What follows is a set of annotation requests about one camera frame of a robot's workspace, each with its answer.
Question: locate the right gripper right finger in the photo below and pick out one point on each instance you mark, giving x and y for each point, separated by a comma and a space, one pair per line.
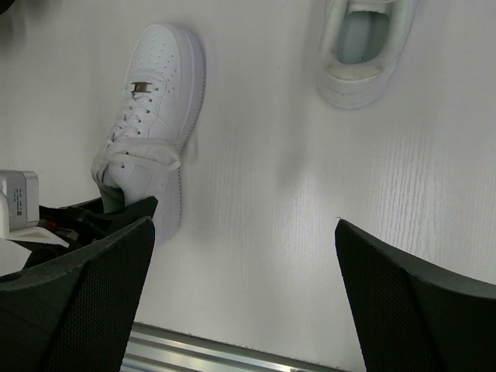
410, 314

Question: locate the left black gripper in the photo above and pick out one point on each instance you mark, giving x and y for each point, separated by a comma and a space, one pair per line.
80, 225

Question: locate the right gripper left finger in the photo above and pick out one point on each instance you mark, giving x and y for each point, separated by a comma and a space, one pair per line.
76, 312

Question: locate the white sneaker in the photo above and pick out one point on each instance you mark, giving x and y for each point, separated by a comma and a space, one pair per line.
360, 45
161, 102

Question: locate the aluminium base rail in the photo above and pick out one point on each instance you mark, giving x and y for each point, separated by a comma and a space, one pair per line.
153, 349

